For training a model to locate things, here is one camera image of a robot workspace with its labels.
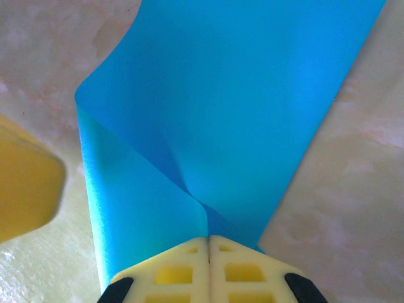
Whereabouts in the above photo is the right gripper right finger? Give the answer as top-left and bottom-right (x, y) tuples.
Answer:
(210, 235), (329, 303)

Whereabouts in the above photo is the blue square paper sheet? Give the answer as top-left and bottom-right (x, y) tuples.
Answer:
(74, 0), (388, 293)

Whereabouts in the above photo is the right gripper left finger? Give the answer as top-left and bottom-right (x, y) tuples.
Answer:
(99, 235), (211, 303)

